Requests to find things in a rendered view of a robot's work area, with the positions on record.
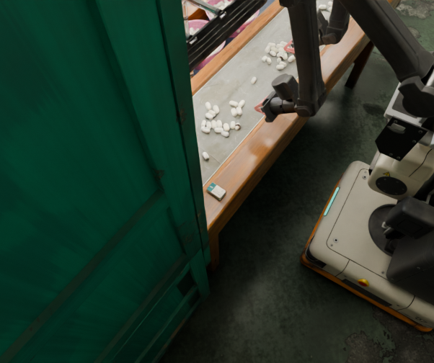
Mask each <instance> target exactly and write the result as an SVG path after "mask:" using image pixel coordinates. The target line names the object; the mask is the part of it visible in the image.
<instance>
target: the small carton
mask: <svg viewBox="0 0 434 363"><path fill-rule="evenodd" d="M206 192H208V193H209V194H211V195H213V196H214V197H215V198H216V199H218V200H220V201H221V199H222V198H223V197H224V195H225V194H226V191H225V190H224V189H222V188H220V187H219V186H218V185H216V184H214V183H213V182H212V183H211V184H210V185H209V186H208V188H207V189H206Z"/></svg>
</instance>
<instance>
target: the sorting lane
mask: <svg viewBox="0 0 434 363"><path fill-rule="evenodd" d="M329 1H331V2H333V0H316V10H317V9H319V6H320V5H326V6H327V8H326V9H320V10H321V12H322V14H323V15H324V18H325V19H327V21H328V22H329V16H330V14H331V12H330V11H329V8H330V6H329V5H328V2H329ZM291 40H292V34H291V25H290V20H289V16H288V10H287V8H284V9H283V10H282V11H281V12H280V13H279V14H278V15H277V16H276V17H274V18H273V19H272V20H271V21H270V22H269V23H268V24H267V25H266V26H265V27H264V28H263V29H262V30H261V31H260V32H259V33H258V34H257V35H256V36H255V37H253V38H252V39H251V40H250V41H249V42H248V43H247V44H246V45H245V46H244V47H243V48H242V49H241V50H240V51H239V52H238V53H237V54H236V55H235V56H234V57H233V58H232V59H231V60H230V61H229V62H228V63H227V64H226V65H225V66H224V67H223V68H222V69H221V70H220V71H219V72H218V73H217V74H216V75H215V76H214V77H213V78H211V79H210V80H209V81H208V82H207V83H206V84H205V85H204V86H203V87H202V88H201V89H200V90H199V91H198V92H197V93H196V94H195V95H194V96H193V97H192V100H193V106H194V114H195V130H196V135H197V141H198V151H199V157H200V169H201V175H202V182H203V187H204V186H205V184H206V183H207V182H208V181H209V180H210V178H211V177H212V176H213V175H214V174H215V173H216V172H217V171H218V170H219V169H220V167H221V166H222V165H223V164H224V162H225V161H226V160H227V159H228V158H229V156H230V155H231V154H232V153H233V152H234V151H235V150H236V149H237V148H238V147H239V145H240V144H241V143H242V142H243V141H244V139H245V138H246V137H247V136H248V134H250V133H251V132H252V131H253V129H254V128H255V127H256V126H257V124H258V123H259V122H260V121H261V120H262V118H263V117H264V115H263V114H262V113H260V112H257V111H255V109H254V107H255V106H256V105H257V104H259V103H260V102H261V101H262V100H263V99H264V98H265V97H266V96H268V95H269V94H270V93H271V92H272V91H274V88H273V87H272V85H271V83H272V81H273V80H274V79H275V78H276V77H278V76H279V75H281V74H283V73H287V74H288V75H293V76H294V78H295V79H297V78H298V73H297V67H296V59H295V60H293V61H292V62H289V61H288V59H289V58H290V57H291V56H292V55H293V53H287V51H286V52H285V53H286V54H287V56H288V58H287V59H286V60H284V59H283V60H282V62H284V63H286V67H284V68H283V69H281V70H278V69H277V68H276V66H277V65H280V63H279V62H277V59H278V58H279V57H278V56H277V54H278V53H279V52H277V53H276V56H272V55H271V54H270V52H269V53H266V52H265V48H266V47H267V45H268V43H270V42H271V43H275V47H276V45H277V44H280V42H282V41H283V42H286V43H289V42H290V41H291ZM270 51H271V49H270ZM264 56H267V57H268V58H270V60H271V64H268V63H267V60H266V61H265V62H262V58H263V57H264ZM253 77H256V78H257V80H256V81H255V83H254V84H251V80H252V78H253ZM241 100H244V101H245V104H244V106H243V107H242V108H241V109H242V114H241V115H238V114H237V116H233V115H232V113H231V109H232V108H235V109H236V108H237V107H238V106H237V107H233V106H231V105H230V104H229V102H230V101H234V102H237V103H240V101H241ZM206 102H209V103H210V104H211V109H210V110H212V111H213V106H214V105H217V106H218V108H219V113H218V114H216V116H215V117H213V119H212V120H209V119H208V118H207V117H206V116H205V114H206V113H208V111H209V110H207V109H206V106H205V103H206ZM203 120H205V121H206V122H210V123H211V121H213V120H215V121H216V122H217V120H220V121H221V123H222V128H223V125H224V124H225V123H227V124H228V125H229V131H228V133H229V136H228V137H226V136H222V135H221V133H216V132H215V129H213V128H211V129H210V132H209V133H204V132H202V131H201V123H202V121H203ZM232 121H234V122H235V123H239V124H240V128H239V130H236V129H235V128H234V129H231V122H232ZM235 126H236V124H235ZM223 131H224V132H225V130H224V128H223ZM203 152H206V153H207V154H208V156H209V159H208V160H205V159H204V158H203Z"/></svg>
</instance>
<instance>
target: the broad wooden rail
mask: <svg viewBox="0 0 434 363"><path fill-rule="evenodd" d="M387 1H388V2H389V3H390V4H391V6H392V7H393V9H396V7H397V5H398V3H399V1H400V0H387ZM349 20H350V21H349V26H348V29H347V32H346V33H345V35H344V36H343V38H342V39H341V41H340V42H339V43H337V44H335V45H333V44H330V45H326V46H325V47H324V49H323V50H322V51H321V52H320V59H321V69H322V78H323V81H324V88H326V90H327V95H328V93H330V91H331V90H332V88H333V87H334V86H335V84H336V83H337V82H338V81H339V80H340V78H341V77H342V76H343V74H344V73H345V72H346V70H347V69H348V68H349V67H350V66H351V64H352V63H353V61H354V60H355V59H356V58H357V57H358V56H359V54H360V53H361V51H362V50H363V49H364V47H365V46H367V44H368V43H369V41H370V39H369V38H368V36H367V35H366V34H365V33H364V31H362V29H361V28H360V27H359V25H358V24H357V23H356V21H355V20H354V19H353V18H352V17H351V18H349ZM265 118H266V116H264V117H263V118H262V120H261V121H260V122H259V123H258V124H257V126H256V127H255V128H254V129H253V131H252V132H251V133H250V134H248V136H247V137H246V138H245V139H244V141H243V142H242V143H241V144H240V145H239V147H238V148H237V149H236V150H235V151H234V152H233V153H232V154H231V155H230V156H229V158H228V159H227V160H226V161H225V162H224V164H223V165H222V166H221V167H220V169H219V170H218V171H217V172H216V173H215V174H214V175H213V176H212V177H211V178H210V180H209V181H208V182H207V183H206V184H205V186H204V187H203V194H204V205H205V213H206V220H207V229H208V239H209V245H210V244H211V243H212V241H213V240H214V239H215V237H216V236H217V235H218V234H219V233H220V231H221V230H222V229H223V227H224V226H225V225H226V224H227V222H228V221H229V220H230V219H231V217H232V216H233V215H234V213H235V212H236V211H237V210H238V209H239V207H240V206H241V204H242V203H243V202H244V201H245V199H246V198H247V197H248V196H249V194H250V193H251V192H252V190H253V189H254V188H255V187H256V186H257V184H258V183H259V182H260V180H261V179H262V177H263V176H264V175H265V174H266V173H267V171H268V170H269V169H270V167H271V166H272V165H273V164H274V163H275V161H276V160H277V159H278V157H279V156H280V155H281V153H282V152H283V151H284V150H285V148H286V147H287V146H288V144H289V143H290V142H291V141H292V140H293V138H294V137H295V136H296V134H297V133H298V132H299V130H300V129H301V128H302V127H303V126H304V124H305V123H306V121H307V120H308V119H309V118H310V117H302V116H298V114H297V113H288V114H281V115H278V116H277V117H276V118H275V120H274V121H273V122H266V121H265ZM212 182H213V183H214V184H216V185H218V186H219V187H220V188H222V189H224V190H225V191H226V194H225V195H224V197H223V198H222V199H221V201H220V200H218V199H216V198H215V197H214V196H213V195H211V194H209V193H208V192H206V189H207V188H208V186H209V185H210V184H211V183H212Z"/></svg>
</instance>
